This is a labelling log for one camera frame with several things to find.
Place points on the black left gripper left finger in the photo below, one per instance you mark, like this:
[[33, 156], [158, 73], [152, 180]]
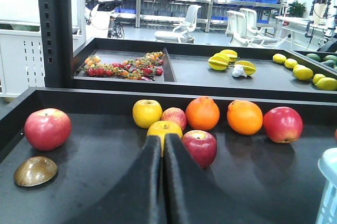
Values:
[[134, 199]]

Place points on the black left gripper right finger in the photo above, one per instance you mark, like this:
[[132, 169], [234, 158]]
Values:
[[192, 197]]

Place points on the light blue plastic basket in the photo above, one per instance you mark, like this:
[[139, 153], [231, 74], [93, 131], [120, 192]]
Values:
[[327, 167]]

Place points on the dark red apple left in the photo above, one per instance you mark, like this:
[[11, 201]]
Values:
[[201, 145]]

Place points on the yellow apple front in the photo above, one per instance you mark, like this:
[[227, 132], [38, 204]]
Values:
[[161, 128]]

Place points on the yellow apple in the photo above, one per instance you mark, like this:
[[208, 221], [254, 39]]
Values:
[[146, 112], [161, 128]]

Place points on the small pink apple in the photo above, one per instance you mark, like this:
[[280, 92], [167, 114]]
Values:
[[175, 115]]

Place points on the orange back far left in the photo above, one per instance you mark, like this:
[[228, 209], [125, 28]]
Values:
[[202, 113]]

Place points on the orange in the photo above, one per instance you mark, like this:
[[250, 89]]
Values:
[[202, 113], [244, 117]]

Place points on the yellow apple back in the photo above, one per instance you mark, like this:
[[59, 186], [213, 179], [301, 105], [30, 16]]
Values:
[[146, 112]]

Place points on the black wooden display stand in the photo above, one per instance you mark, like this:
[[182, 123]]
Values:
[[281, 182]]

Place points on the brown round object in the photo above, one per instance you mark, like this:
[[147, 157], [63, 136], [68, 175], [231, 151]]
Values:
[[35, 171]]

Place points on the red apple far right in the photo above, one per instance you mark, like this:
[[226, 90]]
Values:
[[47, 129]]

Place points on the red apple back left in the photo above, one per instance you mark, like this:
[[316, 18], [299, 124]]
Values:
[[283, 125]]

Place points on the cherry tomato vine cluster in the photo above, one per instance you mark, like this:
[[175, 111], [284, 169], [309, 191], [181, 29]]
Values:
[[142, 68]]

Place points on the white garlic bulb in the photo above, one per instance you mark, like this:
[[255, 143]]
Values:
[[238, 71]]

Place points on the yellow starfruit top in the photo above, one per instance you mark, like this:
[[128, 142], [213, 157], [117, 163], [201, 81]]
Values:
[[231, 54]]

